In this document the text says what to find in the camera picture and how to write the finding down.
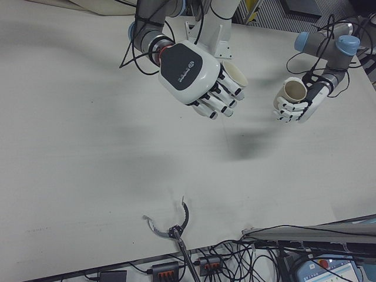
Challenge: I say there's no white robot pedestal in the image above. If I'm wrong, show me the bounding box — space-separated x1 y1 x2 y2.
184 0 242 61

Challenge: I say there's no aluminium profile beam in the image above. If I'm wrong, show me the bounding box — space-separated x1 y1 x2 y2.
241 214 376 247

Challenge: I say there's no black adapter box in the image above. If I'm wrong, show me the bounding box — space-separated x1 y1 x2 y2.
99 270 127 282

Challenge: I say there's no black power strip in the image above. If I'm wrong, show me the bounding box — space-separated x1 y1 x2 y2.
150 260 180 280
197 254 223 271

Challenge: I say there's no green-handled reacher grabber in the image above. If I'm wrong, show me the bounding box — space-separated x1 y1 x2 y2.
143 196 200 282

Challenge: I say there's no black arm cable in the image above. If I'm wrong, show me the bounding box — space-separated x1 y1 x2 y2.
119 0 177 76
286 13 371 99

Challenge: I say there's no blue teach pendant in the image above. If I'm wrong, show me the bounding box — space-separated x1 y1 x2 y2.
293 254 364 282

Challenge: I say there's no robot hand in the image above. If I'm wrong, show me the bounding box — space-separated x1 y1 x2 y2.
272 76 330 124
157 40 246 120

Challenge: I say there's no white paper cup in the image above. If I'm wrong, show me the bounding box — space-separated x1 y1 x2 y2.
220 60 249 89
272 76 308 111

